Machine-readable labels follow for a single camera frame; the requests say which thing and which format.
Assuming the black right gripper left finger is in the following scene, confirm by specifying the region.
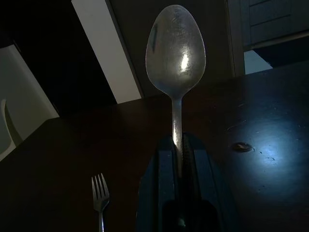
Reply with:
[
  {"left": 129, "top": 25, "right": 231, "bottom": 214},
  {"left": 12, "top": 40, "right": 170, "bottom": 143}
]
[{"left": 136, "top": 135, "right": 182, "bottom": 232}]

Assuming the white chair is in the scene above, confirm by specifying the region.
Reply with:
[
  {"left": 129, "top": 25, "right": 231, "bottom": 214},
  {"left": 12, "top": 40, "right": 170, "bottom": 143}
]
[{"left": 0, "top": 45, "right": 59, "bottom": 161}]

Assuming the silver metal fork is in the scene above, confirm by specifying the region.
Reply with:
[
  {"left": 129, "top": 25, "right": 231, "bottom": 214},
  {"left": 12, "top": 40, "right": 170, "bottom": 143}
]
[{"left": 91, "top": 172, "right": 111, "bottom": 232}]

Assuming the silver metal spoon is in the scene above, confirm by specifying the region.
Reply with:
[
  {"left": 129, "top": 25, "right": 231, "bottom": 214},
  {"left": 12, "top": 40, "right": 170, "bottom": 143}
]
[{"left": 145, "top": 3, "right": 207, "bottom": 180}]

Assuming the white door frame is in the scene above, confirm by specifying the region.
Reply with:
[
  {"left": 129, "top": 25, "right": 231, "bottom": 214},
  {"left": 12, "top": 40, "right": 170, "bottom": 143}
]
[{"left": 70, "top": 0, "right": 143, "bottom": 105}]

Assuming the dark brown wooden table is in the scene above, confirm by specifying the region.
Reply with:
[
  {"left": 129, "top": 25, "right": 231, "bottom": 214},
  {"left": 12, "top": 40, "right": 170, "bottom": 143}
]
[{"left": 0, "top": 61, "right": 309, "bottom": 232}]

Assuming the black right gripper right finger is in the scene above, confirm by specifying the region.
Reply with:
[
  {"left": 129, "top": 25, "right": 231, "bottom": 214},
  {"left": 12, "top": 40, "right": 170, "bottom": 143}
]
[{"left": 183, "top": 133, "right": 240, "bottom": 232}]

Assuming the dark cabinet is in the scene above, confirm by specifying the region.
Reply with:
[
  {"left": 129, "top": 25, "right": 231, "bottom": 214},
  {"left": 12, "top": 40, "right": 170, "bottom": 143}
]
[{"left": 240, "top": 0, "right": 309, "bottom": 52}]

